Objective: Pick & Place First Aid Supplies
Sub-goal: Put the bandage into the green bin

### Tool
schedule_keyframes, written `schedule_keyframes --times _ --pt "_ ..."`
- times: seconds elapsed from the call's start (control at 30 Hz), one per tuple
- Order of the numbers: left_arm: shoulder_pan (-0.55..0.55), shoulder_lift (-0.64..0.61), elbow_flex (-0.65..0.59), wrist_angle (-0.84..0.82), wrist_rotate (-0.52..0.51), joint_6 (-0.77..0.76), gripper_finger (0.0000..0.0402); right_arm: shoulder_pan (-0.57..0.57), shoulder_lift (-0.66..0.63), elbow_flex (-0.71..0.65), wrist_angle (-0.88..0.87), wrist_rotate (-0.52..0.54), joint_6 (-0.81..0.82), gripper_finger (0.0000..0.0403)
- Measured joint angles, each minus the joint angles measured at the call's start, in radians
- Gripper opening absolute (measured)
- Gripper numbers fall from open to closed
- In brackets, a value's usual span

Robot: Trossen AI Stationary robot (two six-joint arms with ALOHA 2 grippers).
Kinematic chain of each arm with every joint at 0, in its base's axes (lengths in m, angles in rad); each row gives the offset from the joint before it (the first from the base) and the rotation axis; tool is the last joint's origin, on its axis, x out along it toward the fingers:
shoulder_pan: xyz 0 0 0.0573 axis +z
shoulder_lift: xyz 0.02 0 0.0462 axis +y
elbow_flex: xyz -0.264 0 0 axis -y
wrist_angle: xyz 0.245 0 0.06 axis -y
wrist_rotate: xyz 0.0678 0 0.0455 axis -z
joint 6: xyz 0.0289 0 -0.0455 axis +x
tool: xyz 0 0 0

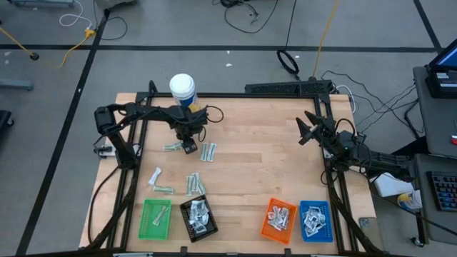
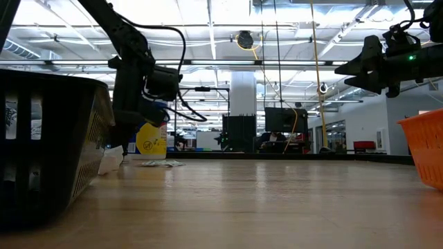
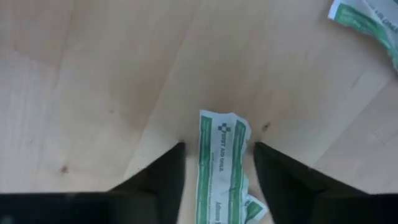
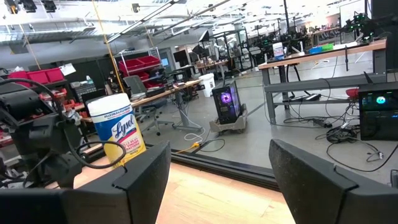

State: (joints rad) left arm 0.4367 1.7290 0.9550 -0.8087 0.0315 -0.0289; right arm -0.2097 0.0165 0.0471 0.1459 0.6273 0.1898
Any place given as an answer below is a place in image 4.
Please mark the tall black panel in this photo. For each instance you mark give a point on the tall black panel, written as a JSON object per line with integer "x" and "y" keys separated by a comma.
{"x": 385, "y": 18}

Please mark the slanted ceiling light strip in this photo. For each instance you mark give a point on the slanted ceiling light strip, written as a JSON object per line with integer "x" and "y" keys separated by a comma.
{"x": 140, "y": 23}

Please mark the grey floor object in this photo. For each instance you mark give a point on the grey floor object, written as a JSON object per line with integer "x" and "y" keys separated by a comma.
{"x": 230, "y": 127}

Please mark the distant blue basket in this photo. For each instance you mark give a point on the distant blue basket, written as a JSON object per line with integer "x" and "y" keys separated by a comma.
{"x": 315, "y": 50}

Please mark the large red storage bin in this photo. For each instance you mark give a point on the large red storage bin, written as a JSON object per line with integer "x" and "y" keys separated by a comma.
{"x": 18, "y": 77}
{"x": 54, "y": 74}
{"x": 37, "y": 77}

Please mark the white-lidded wipes canister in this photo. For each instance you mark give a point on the white-lidded wipes canister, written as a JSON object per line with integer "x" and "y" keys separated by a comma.
{"x": 115, "y": 124}

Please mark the white paper sign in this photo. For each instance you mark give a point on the white paper sign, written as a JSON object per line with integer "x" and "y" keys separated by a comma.
{"x": 66, "y": 69}

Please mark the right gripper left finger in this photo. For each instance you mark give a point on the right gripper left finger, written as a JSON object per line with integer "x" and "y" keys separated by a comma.
{"x": 124, "y": 199}

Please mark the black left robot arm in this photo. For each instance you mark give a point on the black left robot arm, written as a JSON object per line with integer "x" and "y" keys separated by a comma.
{"x": 25, "y": 102}

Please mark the grey office chair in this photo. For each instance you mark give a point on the grey office chair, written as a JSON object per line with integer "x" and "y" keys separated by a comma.
{"x": 135, "y": 84}

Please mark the wooden desk with grey legs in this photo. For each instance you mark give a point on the wooden desk with grey legs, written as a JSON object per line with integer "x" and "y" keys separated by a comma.
{"x": 168, "y": 92}

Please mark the distant green basket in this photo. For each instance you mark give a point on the distant green basket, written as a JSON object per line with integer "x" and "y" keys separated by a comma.
{"x": 327, "y": 47}

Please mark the wooden workbench with grey frame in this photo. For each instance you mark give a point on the wooden workbench with grey frame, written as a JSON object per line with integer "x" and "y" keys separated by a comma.
{"x": 311, "y": 57}

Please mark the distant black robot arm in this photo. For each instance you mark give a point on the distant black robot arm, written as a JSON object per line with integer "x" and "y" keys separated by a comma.
{"x": 362, "y": 25}

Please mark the red rack bin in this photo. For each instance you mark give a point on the red rack bin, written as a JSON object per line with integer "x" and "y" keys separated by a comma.
{"x": 130, "y": 64}
{"x": 141, "y": 76}
{"x": 154, "y": 84}
{"x": 149, "y": 60}

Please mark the black floor power adapter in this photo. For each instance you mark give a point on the black floor power adapter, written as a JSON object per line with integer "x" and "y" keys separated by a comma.
{"x": 323, "y": 123}

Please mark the black power strip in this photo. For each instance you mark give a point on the black power strip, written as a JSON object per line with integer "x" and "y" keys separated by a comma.
{"x": 303, "y": 98}

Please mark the white bucket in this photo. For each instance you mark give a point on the white bucket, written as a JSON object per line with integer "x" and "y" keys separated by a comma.
{"x": 207, "y": 84}

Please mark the distant wipes canister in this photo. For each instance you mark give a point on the distant wipes canister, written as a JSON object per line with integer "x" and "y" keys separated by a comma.
{"x": 278, "y": 49}

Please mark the white board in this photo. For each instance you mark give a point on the white board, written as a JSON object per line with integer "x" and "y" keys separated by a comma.
{"x": 351, "y": 12}

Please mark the black shelf with small bins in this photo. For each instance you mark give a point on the black shelf with small bins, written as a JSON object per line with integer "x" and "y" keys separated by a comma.
{"x": 70, "y": 104}

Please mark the black desk monitor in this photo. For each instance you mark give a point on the black desk monitor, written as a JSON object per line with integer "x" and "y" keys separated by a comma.
{"x": 180, "y": 57}

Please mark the wide black computer case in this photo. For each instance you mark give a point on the wide black computer case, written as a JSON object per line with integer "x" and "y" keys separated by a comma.
{"x": 379, "y": 118}

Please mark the small black computer tower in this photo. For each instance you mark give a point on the small black computer tower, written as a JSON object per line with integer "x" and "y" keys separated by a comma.
{"x": 227, "y": 105}

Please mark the red round object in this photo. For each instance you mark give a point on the red round object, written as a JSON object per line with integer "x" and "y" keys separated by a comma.
{"x": 353, "y": 93}

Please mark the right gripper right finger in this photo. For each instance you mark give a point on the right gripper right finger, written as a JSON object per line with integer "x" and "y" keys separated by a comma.
{"x": 326, "y": 199}

